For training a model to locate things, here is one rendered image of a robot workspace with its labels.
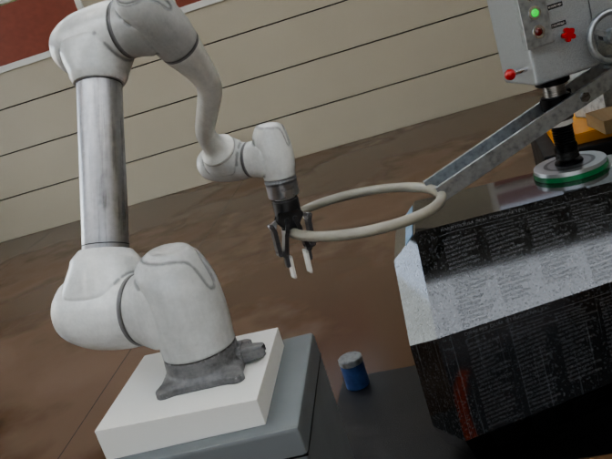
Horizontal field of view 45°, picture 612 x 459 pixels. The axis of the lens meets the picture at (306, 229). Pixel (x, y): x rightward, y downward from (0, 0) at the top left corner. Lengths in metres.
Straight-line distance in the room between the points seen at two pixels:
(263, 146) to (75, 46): 0.57
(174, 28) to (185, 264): 0.52
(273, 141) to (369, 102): 6.36
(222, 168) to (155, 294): 0.69
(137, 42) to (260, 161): 0.53
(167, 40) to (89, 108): 0.22
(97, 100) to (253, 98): 6.78
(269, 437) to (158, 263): 0.39
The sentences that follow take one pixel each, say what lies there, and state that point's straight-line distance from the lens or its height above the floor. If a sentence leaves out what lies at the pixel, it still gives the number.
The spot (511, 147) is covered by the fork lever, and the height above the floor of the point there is 0.95.
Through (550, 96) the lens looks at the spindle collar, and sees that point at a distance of 2.30.
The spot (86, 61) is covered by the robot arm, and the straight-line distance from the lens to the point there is 1.69.
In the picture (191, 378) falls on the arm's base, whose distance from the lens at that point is 1.49.
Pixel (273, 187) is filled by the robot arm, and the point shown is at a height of 1.07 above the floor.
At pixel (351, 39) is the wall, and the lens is 8.26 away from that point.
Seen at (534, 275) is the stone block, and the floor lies 0.65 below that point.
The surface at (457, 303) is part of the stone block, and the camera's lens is 2.06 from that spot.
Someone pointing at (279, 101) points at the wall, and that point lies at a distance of 8.38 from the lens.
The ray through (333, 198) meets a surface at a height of 0.91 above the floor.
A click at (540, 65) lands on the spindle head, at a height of 1.16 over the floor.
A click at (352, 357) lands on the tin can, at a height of 0.14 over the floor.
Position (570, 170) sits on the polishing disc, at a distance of 2.29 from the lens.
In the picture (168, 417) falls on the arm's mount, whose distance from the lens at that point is 1.44.
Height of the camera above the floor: 1.47
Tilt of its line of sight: 16 degrees down
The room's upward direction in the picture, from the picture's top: 18 degrees counter-clockwise
